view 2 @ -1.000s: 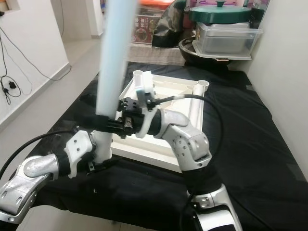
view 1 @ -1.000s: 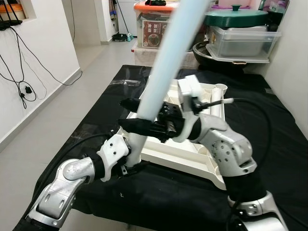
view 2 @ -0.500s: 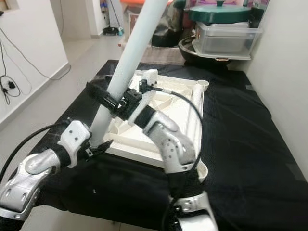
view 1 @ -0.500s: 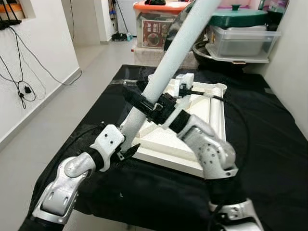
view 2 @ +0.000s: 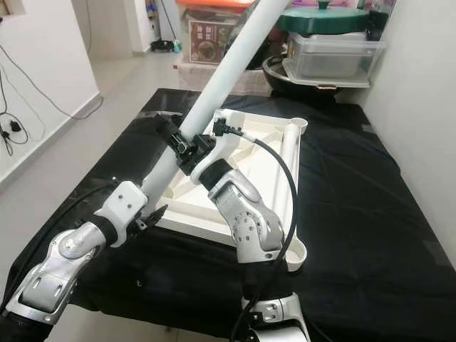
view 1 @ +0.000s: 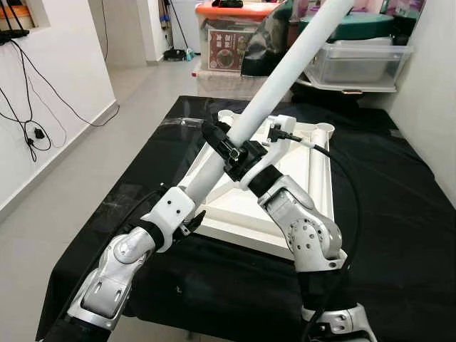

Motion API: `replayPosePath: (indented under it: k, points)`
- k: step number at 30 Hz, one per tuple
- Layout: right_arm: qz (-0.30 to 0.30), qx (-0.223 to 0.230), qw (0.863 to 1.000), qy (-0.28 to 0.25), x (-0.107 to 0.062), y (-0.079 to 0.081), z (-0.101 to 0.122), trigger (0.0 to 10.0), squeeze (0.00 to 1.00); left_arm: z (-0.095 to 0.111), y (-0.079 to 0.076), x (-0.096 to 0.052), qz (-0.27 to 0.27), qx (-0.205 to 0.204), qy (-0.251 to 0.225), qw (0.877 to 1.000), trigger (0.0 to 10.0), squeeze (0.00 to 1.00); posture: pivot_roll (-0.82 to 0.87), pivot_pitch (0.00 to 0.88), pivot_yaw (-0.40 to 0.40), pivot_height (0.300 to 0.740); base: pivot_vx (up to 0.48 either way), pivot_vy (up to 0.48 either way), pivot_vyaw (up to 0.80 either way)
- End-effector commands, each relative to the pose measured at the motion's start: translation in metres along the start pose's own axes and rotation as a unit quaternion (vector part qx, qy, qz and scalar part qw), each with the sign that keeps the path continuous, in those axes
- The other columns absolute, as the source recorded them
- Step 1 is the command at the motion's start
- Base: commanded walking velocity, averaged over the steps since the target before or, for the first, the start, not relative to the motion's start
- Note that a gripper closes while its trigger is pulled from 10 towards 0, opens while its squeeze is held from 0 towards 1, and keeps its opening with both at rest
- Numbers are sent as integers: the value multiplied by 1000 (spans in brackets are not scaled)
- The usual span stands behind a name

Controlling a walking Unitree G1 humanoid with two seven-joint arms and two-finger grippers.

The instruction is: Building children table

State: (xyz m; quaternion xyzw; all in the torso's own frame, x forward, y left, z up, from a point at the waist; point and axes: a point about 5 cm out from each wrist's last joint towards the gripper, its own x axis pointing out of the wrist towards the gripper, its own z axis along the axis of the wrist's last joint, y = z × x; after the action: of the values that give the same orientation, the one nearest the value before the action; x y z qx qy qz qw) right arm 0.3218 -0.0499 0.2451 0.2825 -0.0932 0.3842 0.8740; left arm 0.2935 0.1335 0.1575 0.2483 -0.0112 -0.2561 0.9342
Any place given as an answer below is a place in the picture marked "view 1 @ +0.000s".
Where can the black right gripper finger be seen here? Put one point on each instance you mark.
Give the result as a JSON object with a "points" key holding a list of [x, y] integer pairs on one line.
{"points": [[235, 158], [216, 134]]}

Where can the white plastic children tabletop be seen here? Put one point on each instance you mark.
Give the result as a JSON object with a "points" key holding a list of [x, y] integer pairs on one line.
{"points": [[235, 214]]}

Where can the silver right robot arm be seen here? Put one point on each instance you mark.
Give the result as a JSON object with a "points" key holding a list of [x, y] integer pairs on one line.
{"points": [[306, 228]]}

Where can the beige cloth cover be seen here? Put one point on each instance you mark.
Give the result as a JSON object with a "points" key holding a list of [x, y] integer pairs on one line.
{"points": [[228, 84]]}

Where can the broom with teal head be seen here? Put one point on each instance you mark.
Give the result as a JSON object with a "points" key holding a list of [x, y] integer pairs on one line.
{"points": [[191, 55]]}

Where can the black dustpan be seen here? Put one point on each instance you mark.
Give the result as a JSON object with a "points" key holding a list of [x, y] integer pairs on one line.
{"points": [[174, 55]]}

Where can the black wok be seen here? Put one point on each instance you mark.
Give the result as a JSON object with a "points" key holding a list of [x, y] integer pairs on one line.
{"points": [[313, 84]]}

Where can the storage box with orange lid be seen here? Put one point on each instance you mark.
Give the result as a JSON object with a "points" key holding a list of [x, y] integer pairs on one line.
{"points": [[235, 10]]}

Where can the small black pouch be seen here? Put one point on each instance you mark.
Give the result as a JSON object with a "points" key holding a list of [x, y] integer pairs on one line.
{"points": [[228, 3]]}

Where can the clear plastic bin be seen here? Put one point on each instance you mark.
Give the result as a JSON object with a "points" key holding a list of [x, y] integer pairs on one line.
{"points": [[363, 64]]}

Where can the black tablecloth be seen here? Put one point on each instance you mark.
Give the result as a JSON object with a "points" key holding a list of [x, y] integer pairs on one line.
{"points": [[399, 214]]}

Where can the black power adapter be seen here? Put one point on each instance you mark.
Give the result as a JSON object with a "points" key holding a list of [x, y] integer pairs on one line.
{"points": [[39, 133]]}

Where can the dark green pot lid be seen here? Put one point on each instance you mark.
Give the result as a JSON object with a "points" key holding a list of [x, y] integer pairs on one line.
{"points": [[370, 28]]}

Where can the black power strip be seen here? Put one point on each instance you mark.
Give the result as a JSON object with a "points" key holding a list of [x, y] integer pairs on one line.
{"points": [[14, 35]]}

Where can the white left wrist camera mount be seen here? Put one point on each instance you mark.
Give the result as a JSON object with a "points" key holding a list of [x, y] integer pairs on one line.
{"points": [[169, 214]]}

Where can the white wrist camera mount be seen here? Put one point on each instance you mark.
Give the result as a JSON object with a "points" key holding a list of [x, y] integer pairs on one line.
{"points": [[169, 214], [278, 127]]}

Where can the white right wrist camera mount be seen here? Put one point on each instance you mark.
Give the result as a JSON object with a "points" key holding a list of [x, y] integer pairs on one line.
{"points": [[278, 127]]}

